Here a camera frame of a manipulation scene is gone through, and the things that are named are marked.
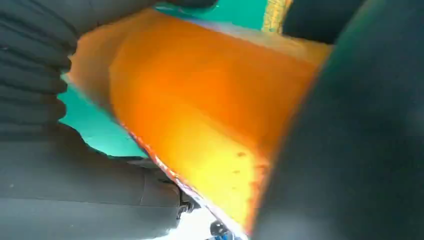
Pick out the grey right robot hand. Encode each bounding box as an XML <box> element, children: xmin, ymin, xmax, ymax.
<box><xmin>0</xmin><ymin>0</ymin><xmax>424</xmax><ymax>240</ymax></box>

